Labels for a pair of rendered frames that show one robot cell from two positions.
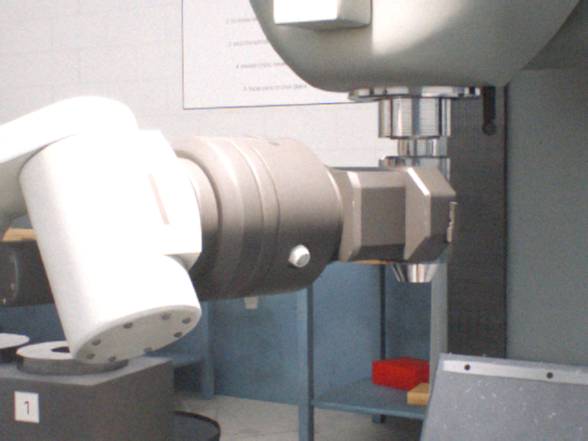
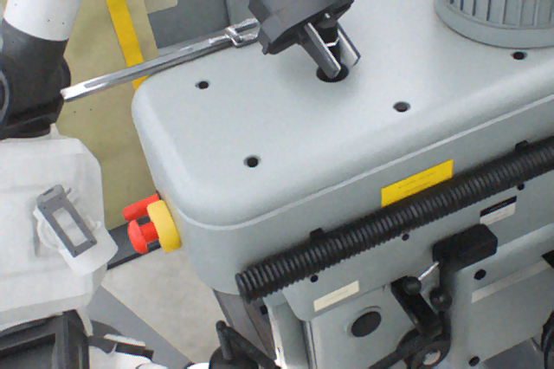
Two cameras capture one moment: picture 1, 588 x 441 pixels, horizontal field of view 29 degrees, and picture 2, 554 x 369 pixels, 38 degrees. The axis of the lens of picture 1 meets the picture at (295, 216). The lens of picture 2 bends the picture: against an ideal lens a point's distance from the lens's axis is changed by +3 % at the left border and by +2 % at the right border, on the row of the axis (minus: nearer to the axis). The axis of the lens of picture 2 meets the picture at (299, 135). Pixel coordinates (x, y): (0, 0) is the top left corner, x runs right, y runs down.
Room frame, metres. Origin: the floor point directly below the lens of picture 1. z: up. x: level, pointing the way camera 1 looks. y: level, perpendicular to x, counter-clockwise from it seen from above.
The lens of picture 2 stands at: (0.13, -0.46, 2.43)
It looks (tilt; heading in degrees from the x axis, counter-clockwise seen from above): 42 degrees down; 37
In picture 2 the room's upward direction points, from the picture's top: 8 degrees counter-clockwise
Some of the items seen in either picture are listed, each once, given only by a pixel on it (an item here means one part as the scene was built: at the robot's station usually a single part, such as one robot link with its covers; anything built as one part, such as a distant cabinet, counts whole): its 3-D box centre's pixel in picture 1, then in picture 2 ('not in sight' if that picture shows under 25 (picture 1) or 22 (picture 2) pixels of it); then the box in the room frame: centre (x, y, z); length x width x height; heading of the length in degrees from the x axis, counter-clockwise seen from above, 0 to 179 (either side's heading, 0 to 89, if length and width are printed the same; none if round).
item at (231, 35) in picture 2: not in sight; (166, 61); (0.65, 0.11, 1.89); 0.24 x 0.04 x 0.01; 148
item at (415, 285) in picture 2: not in sight; (445, 258); (0.70, -0.23, 1.66); 0.12 x 0.04 x 0.04; 147
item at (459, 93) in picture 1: (414, 93); not in sight; (0.72, -0.08, 1.31); 0.09 x 0.09 x 0.01
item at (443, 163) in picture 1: (414, 163); not in sight; (0.72, -0.08, 1.26); 0.05 x 0.05 x 0.01
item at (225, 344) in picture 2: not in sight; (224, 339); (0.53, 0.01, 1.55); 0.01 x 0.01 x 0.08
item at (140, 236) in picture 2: not in sight; (144, 234); (0.50, 0.06, 1.76); 0.04 x 0.03 x 0.04; 57
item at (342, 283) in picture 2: not in sight; (372, 185); (0.75, -0.10, 1.68); 0.34 x 0.24 x 0.10; 147
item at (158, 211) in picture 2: not in sight; (164, 226); (0.52, 0.05, 1.76); 0.06 x 0.02 x 0.06; 57
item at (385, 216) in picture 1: (308, 219); not in sight; (0.65, -0.01, 1.23); 0.13 x 0.12 x 0.10; 42
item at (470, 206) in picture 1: (452, 211); not in sight; (0.69, -0.10, 1.23); 0.06 x 0.02 x 0.03; 132
